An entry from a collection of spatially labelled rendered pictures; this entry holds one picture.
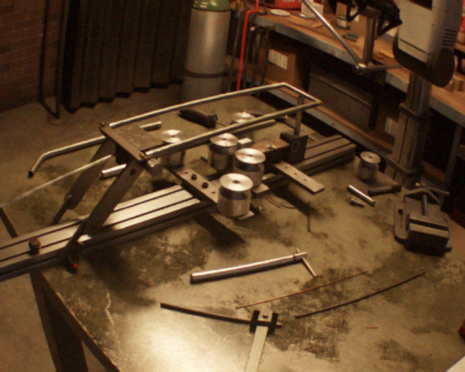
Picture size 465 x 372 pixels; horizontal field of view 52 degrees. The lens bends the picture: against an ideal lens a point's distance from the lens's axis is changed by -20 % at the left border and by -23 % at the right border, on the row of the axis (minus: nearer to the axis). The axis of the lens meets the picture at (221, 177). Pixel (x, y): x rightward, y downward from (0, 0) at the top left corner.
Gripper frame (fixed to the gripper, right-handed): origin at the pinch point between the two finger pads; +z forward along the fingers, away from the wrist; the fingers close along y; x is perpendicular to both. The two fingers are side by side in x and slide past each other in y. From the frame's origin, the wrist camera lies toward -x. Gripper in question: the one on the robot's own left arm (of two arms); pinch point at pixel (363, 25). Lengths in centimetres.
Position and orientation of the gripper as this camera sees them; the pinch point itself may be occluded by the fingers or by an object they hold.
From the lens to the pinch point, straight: 115.3
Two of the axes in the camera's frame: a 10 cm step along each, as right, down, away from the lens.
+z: -5.1, 8.4, 1.8
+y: 5.1, 4.7, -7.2
